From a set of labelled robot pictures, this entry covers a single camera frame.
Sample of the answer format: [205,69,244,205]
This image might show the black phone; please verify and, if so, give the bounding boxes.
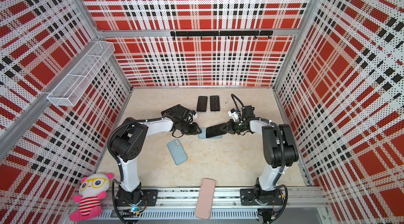
[206,124,222,138]
[196,96,208,113]
[209,95,221,112]

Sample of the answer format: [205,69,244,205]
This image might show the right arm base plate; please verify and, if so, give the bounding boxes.
[240,188,284,206]

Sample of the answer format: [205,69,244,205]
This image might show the black hook rail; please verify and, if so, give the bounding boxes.
[170,30,274,39]

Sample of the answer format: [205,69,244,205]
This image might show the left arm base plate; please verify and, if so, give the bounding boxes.
[114,189,158,207]

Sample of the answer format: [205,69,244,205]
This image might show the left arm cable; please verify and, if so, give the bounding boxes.
[107,118,163,165]

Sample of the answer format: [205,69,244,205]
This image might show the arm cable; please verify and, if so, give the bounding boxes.
[107,118,163,165]
[230,94,245,114]

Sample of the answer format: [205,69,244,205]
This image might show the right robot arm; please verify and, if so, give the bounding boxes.
[218,105,299,191]

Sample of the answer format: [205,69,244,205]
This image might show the pink phone case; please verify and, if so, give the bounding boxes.
[195,178,216,220]

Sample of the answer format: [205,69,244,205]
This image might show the pink plush toy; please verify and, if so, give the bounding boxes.
[69,173,114,222]

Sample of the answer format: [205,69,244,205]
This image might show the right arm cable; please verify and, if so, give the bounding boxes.
[230,94,245,114]

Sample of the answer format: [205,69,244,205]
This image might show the white wire basket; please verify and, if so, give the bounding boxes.
[47,41,115,107]

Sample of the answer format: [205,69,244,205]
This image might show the light blue case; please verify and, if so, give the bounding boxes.
[167,139,188,165]
[198,128,223,139]

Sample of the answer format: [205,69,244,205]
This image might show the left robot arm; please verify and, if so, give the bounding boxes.
[107,104,202,192]

